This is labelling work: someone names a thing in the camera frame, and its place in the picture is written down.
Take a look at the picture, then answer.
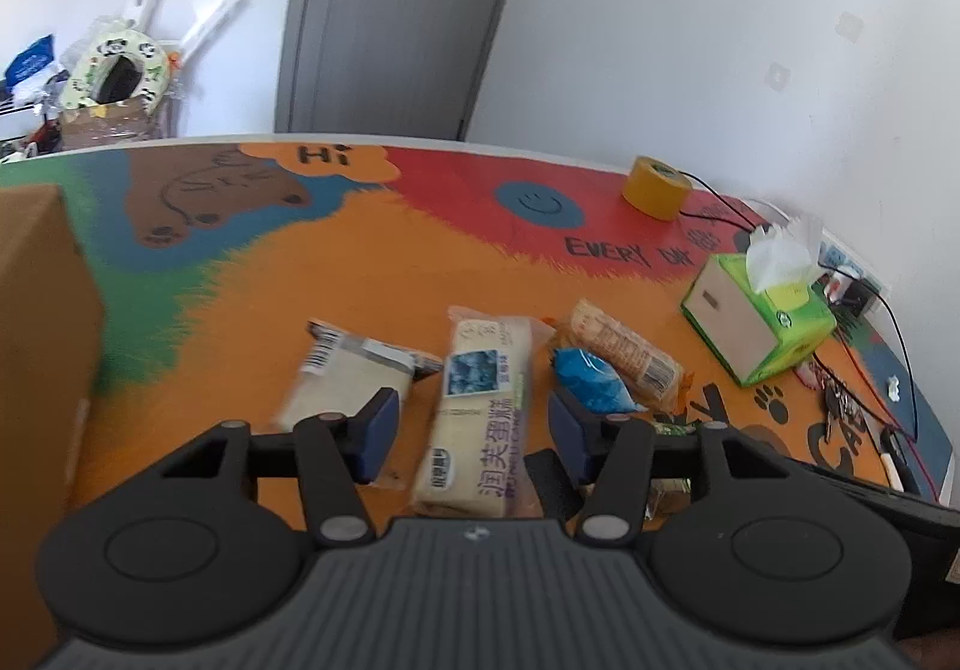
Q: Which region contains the blue plastic bag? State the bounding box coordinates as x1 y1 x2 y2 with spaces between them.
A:
4 34 57 82

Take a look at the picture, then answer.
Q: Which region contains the black power adapter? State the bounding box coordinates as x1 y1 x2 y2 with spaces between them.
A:
840 276 882 315

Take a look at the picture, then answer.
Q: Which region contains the panda print seat ring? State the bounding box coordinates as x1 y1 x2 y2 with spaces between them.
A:
61 28 172 110

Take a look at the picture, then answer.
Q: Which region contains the clear cake packet with barcode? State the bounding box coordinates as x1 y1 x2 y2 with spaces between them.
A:
279 319 443 432

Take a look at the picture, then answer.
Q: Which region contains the bunch of keys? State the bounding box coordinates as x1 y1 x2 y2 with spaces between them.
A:
821 381 863 446

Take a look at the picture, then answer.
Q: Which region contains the short white plastic board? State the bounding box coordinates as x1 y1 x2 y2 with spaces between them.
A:
178 0 242 59

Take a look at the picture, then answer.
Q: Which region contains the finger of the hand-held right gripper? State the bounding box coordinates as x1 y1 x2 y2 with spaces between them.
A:
525 448 593 521

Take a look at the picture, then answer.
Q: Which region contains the green tissue box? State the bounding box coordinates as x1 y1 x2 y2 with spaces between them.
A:
680 217 837 388

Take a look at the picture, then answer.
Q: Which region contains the printed cardboard box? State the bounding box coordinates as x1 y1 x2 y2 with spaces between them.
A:
58 100 166 149

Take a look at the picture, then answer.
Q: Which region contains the yellow tape roll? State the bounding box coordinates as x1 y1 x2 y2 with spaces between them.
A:
622 154 692 221

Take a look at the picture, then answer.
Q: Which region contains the colourful printed table mat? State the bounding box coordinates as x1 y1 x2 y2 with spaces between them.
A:
0 140 946 536

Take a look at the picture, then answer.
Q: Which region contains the grey door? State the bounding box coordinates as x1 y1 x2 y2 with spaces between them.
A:
274 0 541 142

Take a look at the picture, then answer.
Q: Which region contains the white power strip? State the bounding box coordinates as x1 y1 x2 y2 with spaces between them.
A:
817 235 890 300

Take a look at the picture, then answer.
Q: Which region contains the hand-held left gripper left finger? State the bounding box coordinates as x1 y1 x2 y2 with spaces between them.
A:
146 388 402 551

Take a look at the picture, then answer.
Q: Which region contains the black shoe rack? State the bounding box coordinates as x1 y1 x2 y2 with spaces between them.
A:
0 100 61 161

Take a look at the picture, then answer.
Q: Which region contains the beige stick tool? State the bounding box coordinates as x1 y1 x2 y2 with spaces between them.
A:
877 430 905 491

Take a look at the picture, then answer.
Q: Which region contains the blue snack packet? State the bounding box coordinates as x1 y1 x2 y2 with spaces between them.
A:
553 347 650 416

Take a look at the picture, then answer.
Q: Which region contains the round green snack packet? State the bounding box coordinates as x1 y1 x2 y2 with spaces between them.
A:
649 418 702 517

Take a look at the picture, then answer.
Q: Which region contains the black cable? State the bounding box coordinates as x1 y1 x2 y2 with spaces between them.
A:
675 169 922 442

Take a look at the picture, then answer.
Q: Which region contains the white cake packet blue picture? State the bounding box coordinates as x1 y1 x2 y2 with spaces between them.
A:
412 307 554 519

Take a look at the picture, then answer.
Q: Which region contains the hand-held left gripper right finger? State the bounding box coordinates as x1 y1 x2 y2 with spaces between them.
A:
546 388 803 551

